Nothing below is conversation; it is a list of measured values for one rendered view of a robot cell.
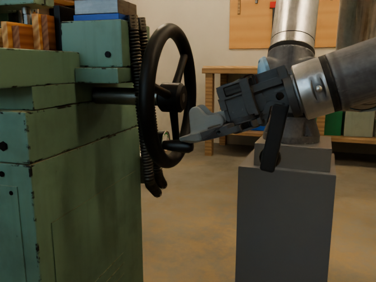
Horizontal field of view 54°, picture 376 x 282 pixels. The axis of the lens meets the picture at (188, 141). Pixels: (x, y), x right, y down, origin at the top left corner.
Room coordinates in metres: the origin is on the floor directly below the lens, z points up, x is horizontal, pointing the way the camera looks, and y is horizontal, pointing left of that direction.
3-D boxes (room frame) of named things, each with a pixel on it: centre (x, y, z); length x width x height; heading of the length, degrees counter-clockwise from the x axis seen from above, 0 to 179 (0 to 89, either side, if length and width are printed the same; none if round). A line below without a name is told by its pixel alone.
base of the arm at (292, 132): (1.26, -0.36, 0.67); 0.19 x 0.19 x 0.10
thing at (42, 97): (0.84, 0.30, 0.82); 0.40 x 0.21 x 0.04; 163
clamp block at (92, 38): (0.81, 0.17, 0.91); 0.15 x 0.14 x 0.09; 163
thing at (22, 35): (0.86, 0.30, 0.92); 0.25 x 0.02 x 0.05; 163
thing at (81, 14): (0.81, 0.17, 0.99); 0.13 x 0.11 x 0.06; 163
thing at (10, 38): (0.84, 0.32, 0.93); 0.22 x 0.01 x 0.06; 163
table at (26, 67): (0.83, 0.25, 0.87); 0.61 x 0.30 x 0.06; 163
